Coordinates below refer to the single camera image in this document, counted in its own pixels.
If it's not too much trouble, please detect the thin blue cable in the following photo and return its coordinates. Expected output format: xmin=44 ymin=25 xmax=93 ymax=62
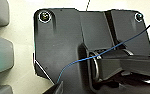
xmin=55 ymin=18 xmax=150 ymax=86

